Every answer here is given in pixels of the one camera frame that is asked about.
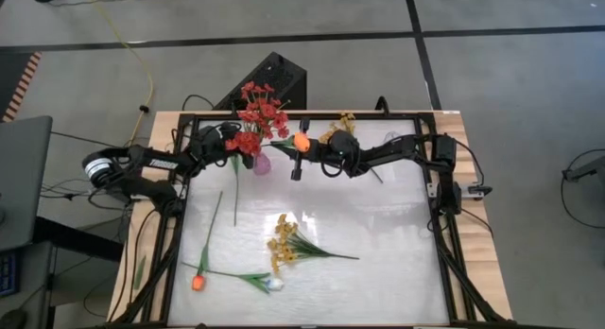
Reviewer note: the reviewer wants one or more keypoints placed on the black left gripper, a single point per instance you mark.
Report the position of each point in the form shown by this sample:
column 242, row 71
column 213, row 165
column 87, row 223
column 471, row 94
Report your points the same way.
column 212, row 140

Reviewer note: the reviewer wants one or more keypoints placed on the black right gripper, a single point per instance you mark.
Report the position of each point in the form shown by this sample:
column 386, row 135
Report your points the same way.
column 340, row 149

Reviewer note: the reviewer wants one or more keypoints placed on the yellow artificial flower bunch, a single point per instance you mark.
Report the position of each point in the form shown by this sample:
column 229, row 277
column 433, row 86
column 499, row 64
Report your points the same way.
column 283, row 246
column 338, row 128

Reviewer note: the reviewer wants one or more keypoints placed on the orange artificial tulip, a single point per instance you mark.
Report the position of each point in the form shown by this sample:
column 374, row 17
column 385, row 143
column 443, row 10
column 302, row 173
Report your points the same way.
column 301, row 142
column 198, row 282

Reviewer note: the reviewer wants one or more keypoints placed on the white tulip with blue tint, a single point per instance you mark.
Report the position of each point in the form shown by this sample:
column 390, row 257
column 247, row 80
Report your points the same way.
column 275, row 284

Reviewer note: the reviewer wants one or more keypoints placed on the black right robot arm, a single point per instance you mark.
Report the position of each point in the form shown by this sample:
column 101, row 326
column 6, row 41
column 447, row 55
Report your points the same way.
column 392, row 151

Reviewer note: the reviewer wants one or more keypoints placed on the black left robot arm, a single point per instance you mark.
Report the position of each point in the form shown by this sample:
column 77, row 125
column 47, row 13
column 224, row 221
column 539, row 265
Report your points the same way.
column 156, row 161

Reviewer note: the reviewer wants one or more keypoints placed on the pink ribbed glass vase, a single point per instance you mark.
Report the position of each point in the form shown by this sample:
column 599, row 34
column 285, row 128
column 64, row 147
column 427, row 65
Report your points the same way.
column 262, row 166

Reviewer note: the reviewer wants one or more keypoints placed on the clear cut glass vase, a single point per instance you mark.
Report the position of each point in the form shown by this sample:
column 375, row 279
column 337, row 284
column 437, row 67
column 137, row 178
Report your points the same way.
column 392, row 138

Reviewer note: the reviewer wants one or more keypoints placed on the black perforated tower box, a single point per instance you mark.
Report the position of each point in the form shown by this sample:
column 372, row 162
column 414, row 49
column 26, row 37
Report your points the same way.
column 279, row 76

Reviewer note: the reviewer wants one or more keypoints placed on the small black connector box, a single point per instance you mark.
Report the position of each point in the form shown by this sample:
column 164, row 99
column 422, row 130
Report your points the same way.
column 477, row 190

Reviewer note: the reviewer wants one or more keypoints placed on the loose green leaf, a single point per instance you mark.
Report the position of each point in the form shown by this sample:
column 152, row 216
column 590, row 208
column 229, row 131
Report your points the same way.
column 140, row 272

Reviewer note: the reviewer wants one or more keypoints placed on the black desk crossbar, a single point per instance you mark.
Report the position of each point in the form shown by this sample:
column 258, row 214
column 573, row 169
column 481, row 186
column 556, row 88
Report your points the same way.
column 75, row 239

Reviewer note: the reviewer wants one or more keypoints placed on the grey desk top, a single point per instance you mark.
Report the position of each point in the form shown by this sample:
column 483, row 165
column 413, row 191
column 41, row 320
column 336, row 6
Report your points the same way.
column 23, row 178

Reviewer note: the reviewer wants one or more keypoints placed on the black mat with striped edge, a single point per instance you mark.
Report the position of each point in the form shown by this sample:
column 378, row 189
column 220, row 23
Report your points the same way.
column 12, row 74

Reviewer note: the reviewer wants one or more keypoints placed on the blue keyboard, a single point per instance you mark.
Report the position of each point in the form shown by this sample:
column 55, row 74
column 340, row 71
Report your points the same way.
column 8, row 274

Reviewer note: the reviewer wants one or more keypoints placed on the black metal table frame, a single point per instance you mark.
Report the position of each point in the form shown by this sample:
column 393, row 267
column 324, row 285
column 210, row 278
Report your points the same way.
column 217, row 116

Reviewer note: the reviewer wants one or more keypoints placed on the black curved bracket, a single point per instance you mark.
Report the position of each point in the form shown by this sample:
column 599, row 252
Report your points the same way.
column 380, row 102

